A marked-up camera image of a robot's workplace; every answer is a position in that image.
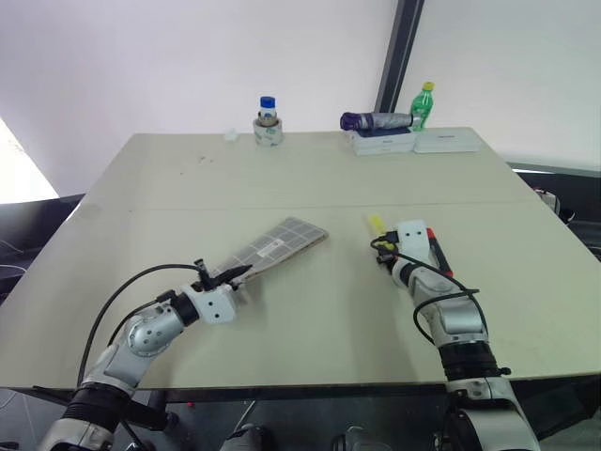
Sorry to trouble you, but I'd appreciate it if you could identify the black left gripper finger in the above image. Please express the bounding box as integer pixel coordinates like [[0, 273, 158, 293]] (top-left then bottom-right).
[[210, 264, 252, 284]]

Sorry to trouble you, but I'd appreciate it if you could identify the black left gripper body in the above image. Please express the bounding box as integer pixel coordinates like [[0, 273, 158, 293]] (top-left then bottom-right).
[[193, 275, 253, 309]]

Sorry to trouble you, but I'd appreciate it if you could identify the grey grid pouch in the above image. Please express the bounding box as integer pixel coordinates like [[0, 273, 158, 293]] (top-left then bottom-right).
[[206, 215, 330, 284]]

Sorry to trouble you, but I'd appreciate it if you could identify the yellow highlighter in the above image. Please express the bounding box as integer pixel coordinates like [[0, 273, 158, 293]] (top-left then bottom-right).
[[367, 214, 393, 250]]

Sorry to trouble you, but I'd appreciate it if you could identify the white box with dark lid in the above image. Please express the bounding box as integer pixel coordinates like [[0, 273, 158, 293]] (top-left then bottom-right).
[[348, 128, 417, 158]]

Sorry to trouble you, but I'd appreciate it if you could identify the flat white box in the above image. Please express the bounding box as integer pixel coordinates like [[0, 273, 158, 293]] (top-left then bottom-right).
[[412, 127, 481, 155]]

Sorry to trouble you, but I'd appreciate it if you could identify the white tape roll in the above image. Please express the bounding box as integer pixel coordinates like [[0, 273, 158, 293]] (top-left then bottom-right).
[[253, 117, 285, 148]]

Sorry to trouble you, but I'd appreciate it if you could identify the green bottle with yellow cap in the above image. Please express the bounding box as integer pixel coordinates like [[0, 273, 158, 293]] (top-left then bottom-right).
[[409, 82, 436, 132]]

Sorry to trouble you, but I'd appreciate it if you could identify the dark rounded shape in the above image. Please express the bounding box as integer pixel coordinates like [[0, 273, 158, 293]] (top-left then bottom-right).
[[330, 424, 378, 451], [223, 422, 270, 451]]

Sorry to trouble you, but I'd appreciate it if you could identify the clear bottle with blue cap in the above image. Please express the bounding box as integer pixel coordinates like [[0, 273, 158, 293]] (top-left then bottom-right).
[[257, 95, 278, 129]]

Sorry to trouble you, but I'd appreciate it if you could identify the dark side desk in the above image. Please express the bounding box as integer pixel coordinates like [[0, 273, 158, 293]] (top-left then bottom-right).
[[506, 161, 601, 265]]

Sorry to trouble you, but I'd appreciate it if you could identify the dark side bench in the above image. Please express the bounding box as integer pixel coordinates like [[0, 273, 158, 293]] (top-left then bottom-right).
[[0, 192, 88, 307]]

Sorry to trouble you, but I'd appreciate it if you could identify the dark metal pillar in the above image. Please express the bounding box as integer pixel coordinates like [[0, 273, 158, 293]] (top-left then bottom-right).
[[374, 0, 426, 117]]

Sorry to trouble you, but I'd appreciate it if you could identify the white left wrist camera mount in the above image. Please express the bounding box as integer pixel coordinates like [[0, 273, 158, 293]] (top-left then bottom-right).
[[189, 283, 239, 326]]

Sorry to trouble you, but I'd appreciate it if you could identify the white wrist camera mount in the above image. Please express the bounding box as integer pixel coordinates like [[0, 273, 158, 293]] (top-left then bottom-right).
[[396, 219, 433, 267], [189, 283, 239, 326]]

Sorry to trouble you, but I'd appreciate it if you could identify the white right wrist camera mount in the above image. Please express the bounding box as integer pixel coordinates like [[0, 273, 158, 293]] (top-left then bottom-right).
[[396, 219, 433, 267]]

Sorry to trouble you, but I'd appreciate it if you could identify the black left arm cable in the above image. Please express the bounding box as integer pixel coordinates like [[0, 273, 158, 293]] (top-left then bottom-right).
[[76, 257, 212, 389]]

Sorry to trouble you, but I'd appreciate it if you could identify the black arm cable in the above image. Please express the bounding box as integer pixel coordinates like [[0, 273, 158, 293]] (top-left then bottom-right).
[[369, 233, 483, 347], [76, 257, 212, 389]]

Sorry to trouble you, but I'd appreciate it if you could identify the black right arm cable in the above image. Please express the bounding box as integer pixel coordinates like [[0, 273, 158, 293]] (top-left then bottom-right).
[[369, 233, 483, 347]]

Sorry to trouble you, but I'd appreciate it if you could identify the black table frame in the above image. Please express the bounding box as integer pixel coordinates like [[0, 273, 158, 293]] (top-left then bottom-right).
[[135, 384, 452, 411]]

